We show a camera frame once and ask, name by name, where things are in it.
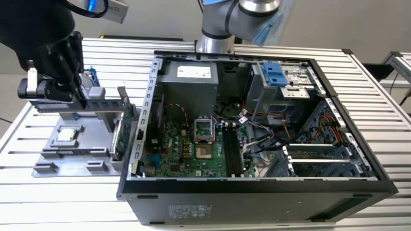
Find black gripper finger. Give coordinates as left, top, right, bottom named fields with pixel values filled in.
left=17, top=78, right=75, bottom=99
left=48, top=32, right=88, bottom=109

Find RAM stick with blue label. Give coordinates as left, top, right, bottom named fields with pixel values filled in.
left=31, top=98, right=125, bottom=114

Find black RAM slot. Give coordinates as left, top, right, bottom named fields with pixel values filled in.
left=223, top=123, right=234, bottom=177
left=231, top=123, right=243, bottom=176

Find hard disk in blue carrier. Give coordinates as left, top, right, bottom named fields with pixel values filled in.
left=72, top=65, right=101, bottom=120

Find silver CPU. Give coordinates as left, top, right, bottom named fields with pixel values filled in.
left=56, top=129, right=77, bottom=142

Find grey plastic parts rack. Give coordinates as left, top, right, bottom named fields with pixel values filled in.
left=31, top=87, right=141, bottom=179

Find black flat bar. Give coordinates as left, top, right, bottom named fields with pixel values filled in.
left=99, top=35, right=184, bottom=41

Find green graphics card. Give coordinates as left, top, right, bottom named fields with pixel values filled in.
left=111, top=87, right=137, bottom=162

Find grey power supply unit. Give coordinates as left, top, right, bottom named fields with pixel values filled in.
left=156, top=61, right=220, bottom=121

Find CPU socket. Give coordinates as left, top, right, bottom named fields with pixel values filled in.
left=195, top=143, right=215, bottom=159

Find green motherboard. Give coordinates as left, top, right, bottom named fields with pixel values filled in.
left=143, top=117, right=258, bottom=179

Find grey metal drive cage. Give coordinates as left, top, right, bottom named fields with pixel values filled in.
left=246, top=61, right=326, bottom=123

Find blue plastic drive latch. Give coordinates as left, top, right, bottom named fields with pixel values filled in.
left=262, top=62, right=288, bottom=87

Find black PC case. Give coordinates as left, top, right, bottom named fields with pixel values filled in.
left=116, top=49, right=399, bottom=226

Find grey metal disk bay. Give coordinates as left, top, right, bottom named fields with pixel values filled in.
left=282, top=143, right=368, bottom=179

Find aluminium side table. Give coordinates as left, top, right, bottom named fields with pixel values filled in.
left=378, top=51, right=411, bottom=87

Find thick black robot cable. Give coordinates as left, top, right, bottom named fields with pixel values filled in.
left=64, top=0, right=109, bottom=19

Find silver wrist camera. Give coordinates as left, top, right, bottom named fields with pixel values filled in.
left=105, top=0, right=129, bottom=24

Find twisted orange black wire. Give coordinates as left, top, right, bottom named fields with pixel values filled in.
left=164, top=103, right=191, bottom=128

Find metal socket cover frame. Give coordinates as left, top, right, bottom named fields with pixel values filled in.
left=193, top=116, right=215, bottom=142

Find black cable bundle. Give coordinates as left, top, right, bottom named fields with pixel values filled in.
left=248, top=126, right=311, bottom=154

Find orange data wire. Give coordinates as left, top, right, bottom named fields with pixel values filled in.
left=280, top=113, right=292, bottom=140

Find yellow red power wires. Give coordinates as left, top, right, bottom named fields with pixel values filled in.
left=316, top=115, right=343, bottom=147

